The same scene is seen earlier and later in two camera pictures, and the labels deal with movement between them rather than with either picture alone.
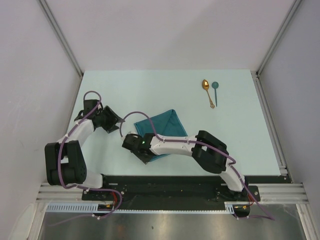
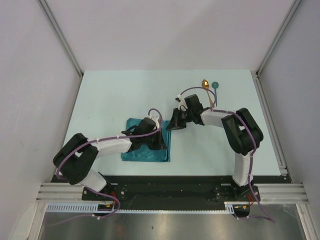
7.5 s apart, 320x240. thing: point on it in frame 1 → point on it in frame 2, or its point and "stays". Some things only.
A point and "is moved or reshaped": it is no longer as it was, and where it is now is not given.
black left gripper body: x=100 y=114 → x=148 y=140
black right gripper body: x=145 y=160 → x=188 y=114
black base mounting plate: x=171 y=189 stays
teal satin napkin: x=166 y=124 is moved or reshaped
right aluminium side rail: x=283 y=167 stays
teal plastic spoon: x=215 y=85 stays
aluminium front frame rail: x=273 y=193 stays
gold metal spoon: x=205 y=85 stays
